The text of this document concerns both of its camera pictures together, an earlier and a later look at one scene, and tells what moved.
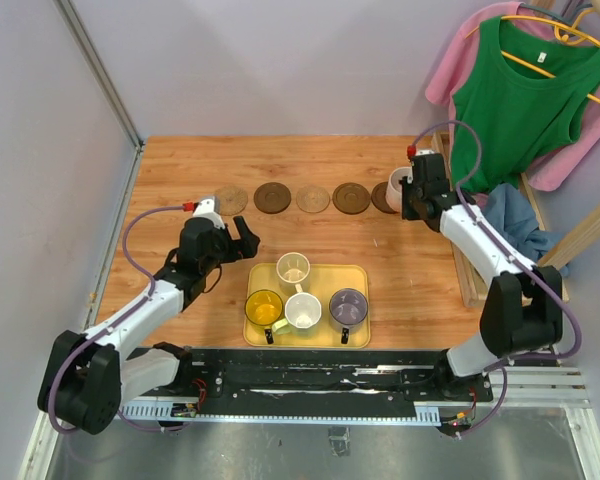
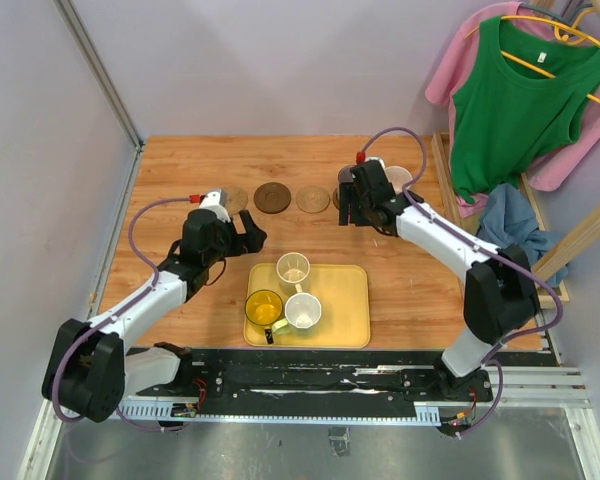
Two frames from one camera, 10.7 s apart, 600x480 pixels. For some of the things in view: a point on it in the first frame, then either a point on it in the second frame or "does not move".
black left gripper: x=242 y=248 does not move
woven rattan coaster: x=232 y=200 does not move
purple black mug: x=348 y=310 -> x=344 y=175
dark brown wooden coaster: x=272 y=197 does not move
